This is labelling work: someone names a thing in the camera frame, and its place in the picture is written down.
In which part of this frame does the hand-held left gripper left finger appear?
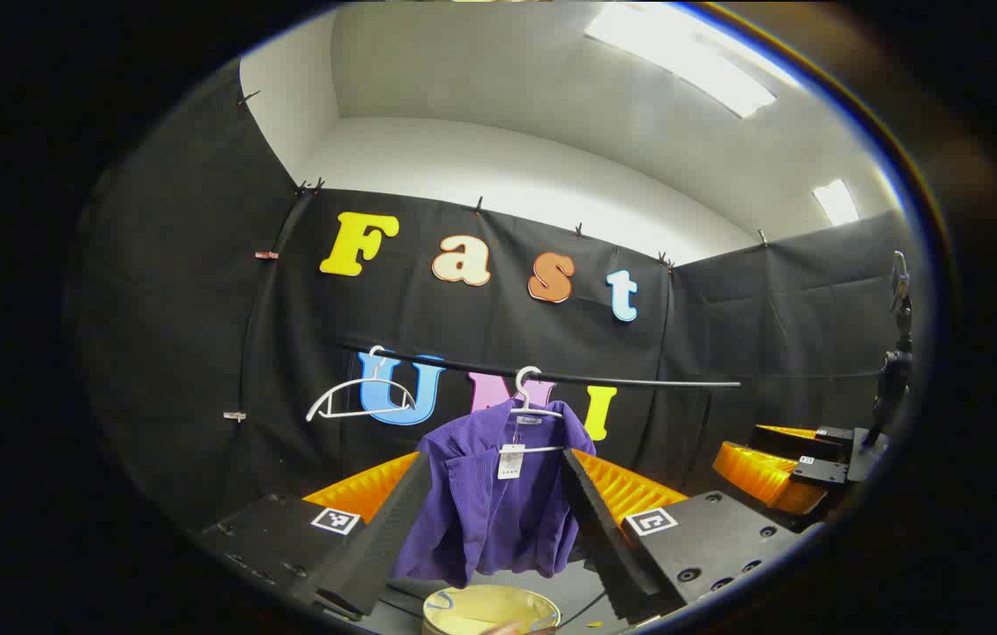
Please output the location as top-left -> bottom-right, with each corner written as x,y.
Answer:
198,452 -> 433,623

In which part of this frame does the white clothes hanger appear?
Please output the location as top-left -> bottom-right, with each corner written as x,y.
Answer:
498,365 -> 569,456
306,346 -> 418,422

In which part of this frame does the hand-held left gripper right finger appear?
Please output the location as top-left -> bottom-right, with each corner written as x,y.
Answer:
562,448 -> 803,629

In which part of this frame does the beige laundry hamper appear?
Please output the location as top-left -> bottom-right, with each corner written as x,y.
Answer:
421,584 -> 562,635

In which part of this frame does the ceiling light panel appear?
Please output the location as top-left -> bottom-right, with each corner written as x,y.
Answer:
584,2 -> 779,119
812,179 -> 860,227

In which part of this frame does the black clothes rack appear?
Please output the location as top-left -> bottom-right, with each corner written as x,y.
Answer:
338,340 -> 742,390

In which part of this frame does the black backdrop cloth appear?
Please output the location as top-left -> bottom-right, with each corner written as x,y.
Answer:
66,62 -> 913,530

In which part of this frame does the purple ribbed garment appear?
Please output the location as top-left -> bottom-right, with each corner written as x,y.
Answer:
391,407 -> 598,589

